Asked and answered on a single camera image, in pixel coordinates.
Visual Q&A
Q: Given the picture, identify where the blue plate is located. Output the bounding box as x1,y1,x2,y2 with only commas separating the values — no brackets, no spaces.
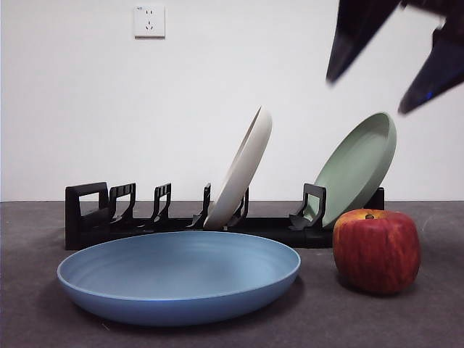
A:
57,231,302,327

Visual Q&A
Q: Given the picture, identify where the beige plate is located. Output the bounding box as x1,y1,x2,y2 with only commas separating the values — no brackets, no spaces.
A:
202,105,273,231

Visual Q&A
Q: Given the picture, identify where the green plate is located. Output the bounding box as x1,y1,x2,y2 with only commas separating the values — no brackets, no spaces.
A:
312,111,397,230

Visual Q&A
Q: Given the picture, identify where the black plate rack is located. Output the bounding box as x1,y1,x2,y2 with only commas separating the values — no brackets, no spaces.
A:
65,181,385,251

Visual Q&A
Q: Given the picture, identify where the white wall socket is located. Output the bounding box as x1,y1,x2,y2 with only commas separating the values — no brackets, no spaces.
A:
134,4,166,39

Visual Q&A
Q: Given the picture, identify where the red apple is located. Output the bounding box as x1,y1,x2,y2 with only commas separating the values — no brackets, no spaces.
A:
332,209,421,295

